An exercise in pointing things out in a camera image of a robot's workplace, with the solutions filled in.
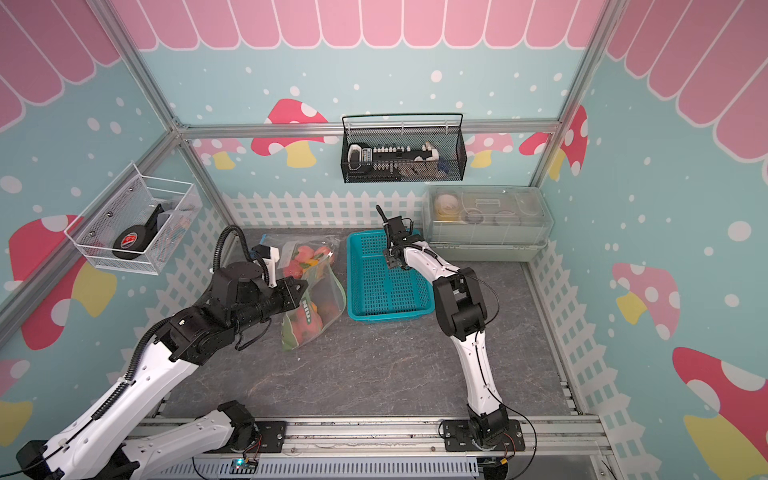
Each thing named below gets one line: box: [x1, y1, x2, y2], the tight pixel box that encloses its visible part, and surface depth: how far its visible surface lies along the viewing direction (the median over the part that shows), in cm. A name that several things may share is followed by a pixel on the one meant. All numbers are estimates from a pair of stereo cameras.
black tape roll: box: [112, 203, 165, 260], surface depth 71 cm
